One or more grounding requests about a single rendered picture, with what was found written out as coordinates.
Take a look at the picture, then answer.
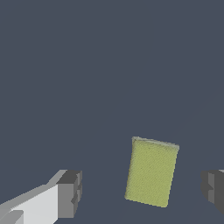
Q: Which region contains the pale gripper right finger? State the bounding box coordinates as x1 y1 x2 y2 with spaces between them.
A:
199 169 224 216

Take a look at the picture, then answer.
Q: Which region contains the yellow-green rectangular sponge block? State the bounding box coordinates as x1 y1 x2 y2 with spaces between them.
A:
124 136 180 208

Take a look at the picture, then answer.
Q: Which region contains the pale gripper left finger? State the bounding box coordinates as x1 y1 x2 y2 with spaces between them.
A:
0 169 83 224

